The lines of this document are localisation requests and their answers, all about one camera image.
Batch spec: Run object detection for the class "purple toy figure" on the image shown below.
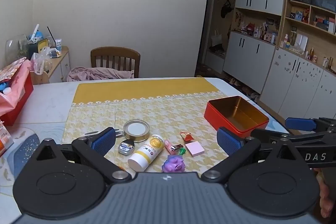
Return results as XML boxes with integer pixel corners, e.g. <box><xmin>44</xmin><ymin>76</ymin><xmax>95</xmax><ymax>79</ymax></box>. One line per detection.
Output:
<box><xmin>162</xmin><ymin>155</ymin><xmax>186</xmax><ymax>173</ymax></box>

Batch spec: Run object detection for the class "wooden side cabinet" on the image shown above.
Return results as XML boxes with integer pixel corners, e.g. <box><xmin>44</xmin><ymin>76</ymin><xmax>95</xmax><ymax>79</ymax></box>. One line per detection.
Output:
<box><xmin>30</xmin><ymin>46</ymin><xmax>71</xmax><ymax>84</ymax></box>

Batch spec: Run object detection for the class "yellow dark storage container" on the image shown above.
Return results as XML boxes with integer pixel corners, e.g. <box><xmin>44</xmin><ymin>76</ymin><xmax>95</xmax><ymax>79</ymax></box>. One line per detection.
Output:
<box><xmin>28</xmin><ymin>38</ymin><xmax>52</xmax><ymax>57</ymax></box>

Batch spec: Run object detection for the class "white cabinet unit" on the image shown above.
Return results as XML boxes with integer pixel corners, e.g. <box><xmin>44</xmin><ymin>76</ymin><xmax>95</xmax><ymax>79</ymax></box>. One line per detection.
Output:
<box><xmin>217</xmin><ymin>0</ymin><xmax>336</xmax><ymax>122</ymax></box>

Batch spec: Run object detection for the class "clear glass jar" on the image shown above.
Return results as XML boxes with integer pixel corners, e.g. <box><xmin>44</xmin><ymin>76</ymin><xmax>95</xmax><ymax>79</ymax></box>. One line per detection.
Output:
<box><xmin>5</xmin><ymin>34</ymin><xmax>30</xmax><ymax>60</ymax></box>

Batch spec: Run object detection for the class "row of shoes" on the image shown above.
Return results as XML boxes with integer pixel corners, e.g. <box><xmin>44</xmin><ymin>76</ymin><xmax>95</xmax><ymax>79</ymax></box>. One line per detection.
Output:
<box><xmin>228</xmin><ymin>77</ymin><xmax>261</xmax><ymax>102</ymax></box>

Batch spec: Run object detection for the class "person's right hand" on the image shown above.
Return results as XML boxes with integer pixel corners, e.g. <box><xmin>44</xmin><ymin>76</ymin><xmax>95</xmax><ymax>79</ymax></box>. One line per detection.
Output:
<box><xmin>318</xmin><ymin>168</ymin><xmax>336</xmax><ymax>218</ymax></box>

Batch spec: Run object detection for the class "white tube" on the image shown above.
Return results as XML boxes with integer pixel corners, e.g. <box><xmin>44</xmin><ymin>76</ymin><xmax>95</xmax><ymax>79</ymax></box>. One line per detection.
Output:
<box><xmin>31</xmin><ymin>24</ymin><xmax>40</xmax><ymax>42</ymax></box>

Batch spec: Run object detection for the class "red cardboard box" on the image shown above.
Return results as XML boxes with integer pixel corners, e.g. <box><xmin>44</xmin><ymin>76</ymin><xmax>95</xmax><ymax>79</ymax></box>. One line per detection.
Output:
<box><xmin>0</xmin><ymin>74</ymin><xmax>34</xmax><ymax>126</ymax></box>

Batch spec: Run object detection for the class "orange snack packet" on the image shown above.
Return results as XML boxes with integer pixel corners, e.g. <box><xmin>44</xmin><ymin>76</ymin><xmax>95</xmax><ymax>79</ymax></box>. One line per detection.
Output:
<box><xmin>0</xmin><ymin>122</ymin><xmax>14</xmax><ymax>157</ymax></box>

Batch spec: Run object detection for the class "wooden display shelf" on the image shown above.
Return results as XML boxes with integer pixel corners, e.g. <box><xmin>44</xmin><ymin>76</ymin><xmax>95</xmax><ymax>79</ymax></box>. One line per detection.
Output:
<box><xmin>278</xmin><ymin>0</ymin><xmax>336</xmax><ymax>69</ymax></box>

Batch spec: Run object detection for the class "red metal tin box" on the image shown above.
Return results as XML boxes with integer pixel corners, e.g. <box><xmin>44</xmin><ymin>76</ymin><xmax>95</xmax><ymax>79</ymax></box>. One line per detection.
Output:
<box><xmin>204</xmin><ymin>96</ymin><xmax>270</xmax><ymax>139</ymax></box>

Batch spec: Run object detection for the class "white tote bag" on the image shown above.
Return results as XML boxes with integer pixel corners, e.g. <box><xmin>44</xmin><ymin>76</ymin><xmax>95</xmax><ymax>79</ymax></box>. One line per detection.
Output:
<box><xmin>211</xmin><ymin>29</ymin><xmax>223</xmax><ymax>47</ymax></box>

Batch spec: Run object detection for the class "clear plastic bag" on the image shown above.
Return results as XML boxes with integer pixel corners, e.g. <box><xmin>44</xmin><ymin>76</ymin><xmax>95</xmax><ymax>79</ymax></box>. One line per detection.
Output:
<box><xmin>31</xmin><ymin>47</ymin><xmax>57</xmax><ymax>75</ymax></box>

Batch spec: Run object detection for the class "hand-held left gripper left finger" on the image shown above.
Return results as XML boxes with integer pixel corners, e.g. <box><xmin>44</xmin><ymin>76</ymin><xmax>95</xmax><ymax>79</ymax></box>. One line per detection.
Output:
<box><xmin>35</xmin><ymin>127</ymin><xmax>132</xmax><ymax>184</ymax></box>

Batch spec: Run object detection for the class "white yellow bottle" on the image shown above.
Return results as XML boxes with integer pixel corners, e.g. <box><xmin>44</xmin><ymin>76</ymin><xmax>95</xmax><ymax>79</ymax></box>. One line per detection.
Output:
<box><xmin>128</xmin><ymin>134</ymin><xmax>165</xmax><ymax>172</ymax></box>

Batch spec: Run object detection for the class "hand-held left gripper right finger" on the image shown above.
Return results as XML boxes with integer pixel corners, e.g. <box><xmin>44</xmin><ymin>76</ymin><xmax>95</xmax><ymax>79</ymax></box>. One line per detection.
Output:
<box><xmin>201</xmin><ymin>127</ymin><xmax>301</xmax><ymax>184</ymax></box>

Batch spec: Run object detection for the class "red candy wrapper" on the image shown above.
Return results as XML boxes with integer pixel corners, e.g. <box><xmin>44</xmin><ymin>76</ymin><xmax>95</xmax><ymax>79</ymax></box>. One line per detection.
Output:
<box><xmin>180</xmin><ymin>131</ymin><xmax>195</xmax><ymax>143</ymax></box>

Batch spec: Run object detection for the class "small pink tube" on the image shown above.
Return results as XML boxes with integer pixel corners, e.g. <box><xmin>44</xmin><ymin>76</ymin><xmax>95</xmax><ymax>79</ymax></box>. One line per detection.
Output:
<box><xmin>165</xmin><ymin>139</ymin><xmax>176</xmax><ymax>155</ymax></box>

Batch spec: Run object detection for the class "silver tape measure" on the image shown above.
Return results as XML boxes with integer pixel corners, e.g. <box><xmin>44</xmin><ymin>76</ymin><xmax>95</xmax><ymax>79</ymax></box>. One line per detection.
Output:
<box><xmin>118</xmin><ymin>139</ymin><xmax>135</xmax><ymax>156</ymax></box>

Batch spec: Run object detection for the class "pink sticky note pad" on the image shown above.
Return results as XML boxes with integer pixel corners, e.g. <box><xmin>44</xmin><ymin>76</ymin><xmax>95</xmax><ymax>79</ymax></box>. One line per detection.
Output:
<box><xmin>185</xmin><ymin>142</ymin><xmax>205</xmax><ymax>157</ymax></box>

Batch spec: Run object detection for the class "yellow patterned tablecloth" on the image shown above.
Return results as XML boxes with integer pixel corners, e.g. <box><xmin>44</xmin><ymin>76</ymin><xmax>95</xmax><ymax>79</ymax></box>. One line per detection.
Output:
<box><xmin>62</xmin><ymin>78</ymin><xmax>252</xmax><ymax>174</ymax></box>

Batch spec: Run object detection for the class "thin black stick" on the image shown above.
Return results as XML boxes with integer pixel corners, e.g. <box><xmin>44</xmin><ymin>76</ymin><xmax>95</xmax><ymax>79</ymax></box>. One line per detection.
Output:
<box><xmin>47</xmin><ymin>27</ymin><xmax>55</xmax><ymax>47</ymax></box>

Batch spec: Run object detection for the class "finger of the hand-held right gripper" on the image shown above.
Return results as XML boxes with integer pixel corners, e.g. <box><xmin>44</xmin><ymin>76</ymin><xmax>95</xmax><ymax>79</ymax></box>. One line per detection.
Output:
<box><xmin>285</xmin><ymin>117</ymin><xmax>336</xmax><ymax>133</ymax></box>
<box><xmin>251</xmin><ymin>129</ymin><xmax>299</xmax><ymax>146</ymax></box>

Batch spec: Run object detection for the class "pink cloth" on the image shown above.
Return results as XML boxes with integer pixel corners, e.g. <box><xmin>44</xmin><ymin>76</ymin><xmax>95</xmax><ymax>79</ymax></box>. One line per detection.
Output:
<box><xmin>67</xmin><ymin>67</ymin><xmax>135</xmax><ymax>82</ymax></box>

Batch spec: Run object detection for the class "silver metal tool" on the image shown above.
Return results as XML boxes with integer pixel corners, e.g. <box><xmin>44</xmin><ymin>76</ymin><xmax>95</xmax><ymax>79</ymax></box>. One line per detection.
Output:
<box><xmin>84</xmin><ymin>129</ymin><xmax>124</xmax><ymax>138</ymax></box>

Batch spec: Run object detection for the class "brown wooden chair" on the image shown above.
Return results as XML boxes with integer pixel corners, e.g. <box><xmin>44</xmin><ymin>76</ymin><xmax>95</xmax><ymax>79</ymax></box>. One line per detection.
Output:
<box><xmin>91</xmin><ymin>47</ymin><xmax>141</xmax><ymax>79</ymax></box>

